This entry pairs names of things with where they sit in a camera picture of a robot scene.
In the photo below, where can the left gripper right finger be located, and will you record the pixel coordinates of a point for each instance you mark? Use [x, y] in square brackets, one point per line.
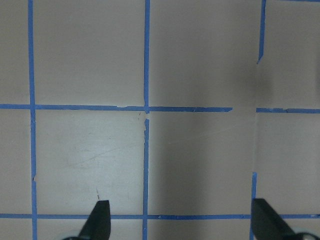
[266, 223]

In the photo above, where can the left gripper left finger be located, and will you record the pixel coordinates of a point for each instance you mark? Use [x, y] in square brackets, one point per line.
[98, 224]

